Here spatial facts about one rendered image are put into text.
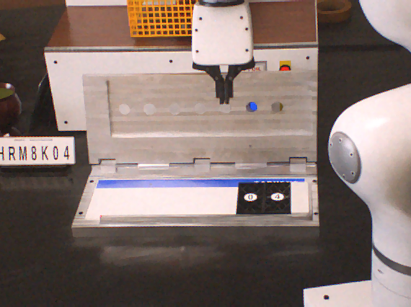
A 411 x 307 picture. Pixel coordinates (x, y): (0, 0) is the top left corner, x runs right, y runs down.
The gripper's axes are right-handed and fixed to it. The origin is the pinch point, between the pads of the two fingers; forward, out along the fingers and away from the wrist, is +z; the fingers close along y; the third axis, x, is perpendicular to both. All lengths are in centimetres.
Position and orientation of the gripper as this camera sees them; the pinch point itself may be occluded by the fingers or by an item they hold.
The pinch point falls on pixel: (224, 91)
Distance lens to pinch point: 160.1
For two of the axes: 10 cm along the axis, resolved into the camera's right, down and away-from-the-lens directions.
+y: 10.0, -0.1, -1.0
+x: 0.9, -3.4, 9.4
